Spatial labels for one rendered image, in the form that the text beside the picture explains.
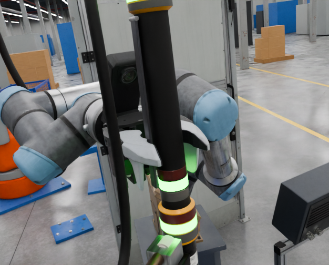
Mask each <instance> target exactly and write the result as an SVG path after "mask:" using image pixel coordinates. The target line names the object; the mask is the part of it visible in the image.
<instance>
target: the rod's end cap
mask: <svg viewBox="0 0 329 265"><path fill-rule="evenodd" d="M173 241H174V237H172V236H169V235H165V236H163V238H162V239H161V240H160V241H159V243H158V244H157V245H159V247H162V248H165V247H169V246H170V245H171V243H172V242H173Z"/></svg>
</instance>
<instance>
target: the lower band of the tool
mask: <svg viewBox="0 0 329 265"><path fill-rule="evenodd" d="M190 199H191V202H190V204H189V205H188V206H187V207H185V208H183V209H179V210H169V209H166V208H164V207H163V206H162V205H161V201H160V203H159V205H158V208H159V210H160V212H162V213H164V214H166V215H172V216H175V215H181V214H184V213H187V212H189V211H190V210H192V209H193V208H194V205H195V201H194V200H193V199H192V198H191V197H190ZM194 218H195V217H194ZM194 218H193V219H194ZM193 219H191V220H193ZM191 220H190V221H191ZM190 221H188V222H190ZM188 222H186V223H188ZM163 223H165V222H163ZM165 224H168V223H165ZM183 224H185V223H182V224H177V225H183ZM168 225H172V224H168ZM177 225H173V226H177ZM194 229H195V228H194ZM194 229H192V230H194ZM192 230H191V231H192ZM191 231H189V232H191ZM164 232H165V231H164ZM189 232H186V233H189ZM165 233H167V232H165ZM186 233H182V234H177V235H184V234H186ZM167 234H170V233H167ZM170 235H176V234H170ZM197 236H198V235H197ZM197 236H196V237H195V238H194V239H193V240H191V241H189V242H187V243H182V245H183V246H184V245H187V244H189V243H191V242H193V241H194V240H195V239H196V238H197Z"/></svg>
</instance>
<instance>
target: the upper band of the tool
mask: <svg viewBox="0 0 329 265"><path fill-rule="evenodd" d="M139 1H146V0H137V1H132V2H128V3H127V4H130V3H134V2H139ZM171 7H172V6H160V7H152V8H145V9H138V10H135V11H129V13H131V14H133V15H134V14H140V13H146V12H154V11H163V10H169V9H170V8H171Z"/></svg>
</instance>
